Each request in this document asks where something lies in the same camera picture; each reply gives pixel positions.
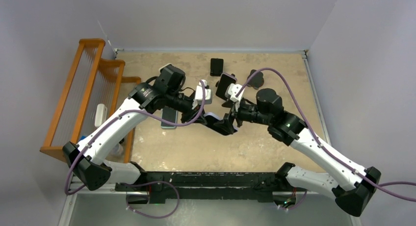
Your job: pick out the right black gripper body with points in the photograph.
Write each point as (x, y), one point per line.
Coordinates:
(248, 113)

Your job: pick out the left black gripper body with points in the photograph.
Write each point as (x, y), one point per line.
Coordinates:
(181, 103)

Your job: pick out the light blue case phone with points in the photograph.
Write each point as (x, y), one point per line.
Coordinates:
(170, 115)

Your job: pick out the lavender case phone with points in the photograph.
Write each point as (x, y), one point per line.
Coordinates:
(211, 119)

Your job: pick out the black phone clear case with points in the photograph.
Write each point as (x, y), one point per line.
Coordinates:
(228, 78)

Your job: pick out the white edged black phone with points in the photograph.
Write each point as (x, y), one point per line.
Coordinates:
(161, 69)

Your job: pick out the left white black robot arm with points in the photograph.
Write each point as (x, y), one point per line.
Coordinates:
(88, 166)

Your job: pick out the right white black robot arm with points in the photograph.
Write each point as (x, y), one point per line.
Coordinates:
(349, 184)

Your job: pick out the black round base phone stand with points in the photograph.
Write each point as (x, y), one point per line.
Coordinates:
(226, 102)

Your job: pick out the black brown disc phone stand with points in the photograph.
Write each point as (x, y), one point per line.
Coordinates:
(257, 81)

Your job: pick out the black rectangular phone stand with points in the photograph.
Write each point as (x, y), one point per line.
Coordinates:
(216, 66)

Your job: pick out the orange wooden rack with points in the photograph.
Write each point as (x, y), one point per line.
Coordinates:
(91, 80)

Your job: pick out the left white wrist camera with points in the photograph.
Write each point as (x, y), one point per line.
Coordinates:
(202, 93)

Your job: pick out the black aluminium base frame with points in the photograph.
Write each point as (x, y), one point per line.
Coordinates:
(286, 188)

